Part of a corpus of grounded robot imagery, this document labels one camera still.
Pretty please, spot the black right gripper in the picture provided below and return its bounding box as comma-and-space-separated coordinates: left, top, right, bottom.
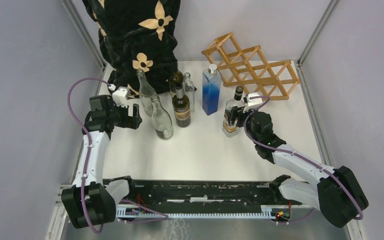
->
226, 104, 260, 144

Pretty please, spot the clear glass bottle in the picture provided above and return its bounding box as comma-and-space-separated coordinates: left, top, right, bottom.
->
183, 72, 195, 113
222, 85, 245, 138

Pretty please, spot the clear bottle with black label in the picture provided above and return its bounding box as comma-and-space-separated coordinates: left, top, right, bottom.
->
151, 94, 174, 140

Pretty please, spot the clear bottle with dark label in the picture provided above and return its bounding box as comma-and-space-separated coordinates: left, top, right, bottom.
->
136, 69, 157, 117

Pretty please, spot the blue square glass bottle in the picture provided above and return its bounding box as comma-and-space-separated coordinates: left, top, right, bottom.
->
202, 63, 222, 116

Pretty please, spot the green wine bottle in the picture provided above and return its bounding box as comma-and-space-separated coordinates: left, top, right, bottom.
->
172, 83, 191, 128
168, 70, 184, 98

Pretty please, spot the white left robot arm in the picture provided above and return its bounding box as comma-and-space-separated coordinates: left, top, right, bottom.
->
61, 95, 142, 230

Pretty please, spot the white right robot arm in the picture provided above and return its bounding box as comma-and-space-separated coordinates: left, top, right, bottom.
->
223, 106, 369, 228

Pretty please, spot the wooden lattice wine rack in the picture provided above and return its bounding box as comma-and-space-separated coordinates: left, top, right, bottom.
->
201, 32, 301, 101

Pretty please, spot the black floral plush blanket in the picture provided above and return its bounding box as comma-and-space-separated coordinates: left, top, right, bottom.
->
82, 0, 181, 98

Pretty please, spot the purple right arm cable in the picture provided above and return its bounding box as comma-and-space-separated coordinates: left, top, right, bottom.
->
243, 95, 364, 225

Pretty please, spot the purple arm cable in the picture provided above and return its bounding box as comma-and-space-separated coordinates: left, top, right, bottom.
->
243, 95, 364, 225
67, 77, 169, 235

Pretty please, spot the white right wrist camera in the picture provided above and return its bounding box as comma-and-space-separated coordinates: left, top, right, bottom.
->
243, 92, 263, 113

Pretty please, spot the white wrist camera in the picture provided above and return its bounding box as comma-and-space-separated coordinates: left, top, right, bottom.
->
111, 86, 130, 109
243, 92, 263, 113

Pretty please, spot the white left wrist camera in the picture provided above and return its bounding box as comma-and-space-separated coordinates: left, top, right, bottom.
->
111, 86, 130, 109

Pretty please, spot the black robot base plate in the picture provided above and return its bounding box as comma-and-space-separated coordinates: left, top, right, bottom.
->
119, 176, 302, 215

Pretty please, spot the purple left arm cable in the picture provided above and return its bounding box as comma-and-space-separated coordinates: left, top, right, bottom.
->
67, 77, 169, 235

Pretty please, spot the white slotted cable duct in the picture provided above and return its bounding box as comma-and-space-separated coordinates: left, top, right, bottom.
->
115, 204, 276, 220

